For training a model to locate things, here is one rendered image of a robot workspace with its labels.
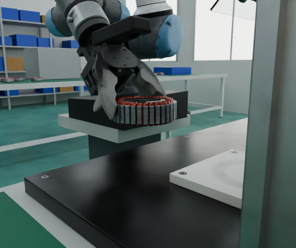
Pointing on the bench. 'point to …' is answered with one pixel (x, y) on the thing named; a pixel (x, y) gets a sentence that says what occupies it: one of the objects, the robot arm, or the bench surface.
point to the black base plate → (144, 195)
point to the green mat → (12, 226)
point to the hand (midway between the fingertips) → (146, 110)
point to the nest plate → (215, 177)
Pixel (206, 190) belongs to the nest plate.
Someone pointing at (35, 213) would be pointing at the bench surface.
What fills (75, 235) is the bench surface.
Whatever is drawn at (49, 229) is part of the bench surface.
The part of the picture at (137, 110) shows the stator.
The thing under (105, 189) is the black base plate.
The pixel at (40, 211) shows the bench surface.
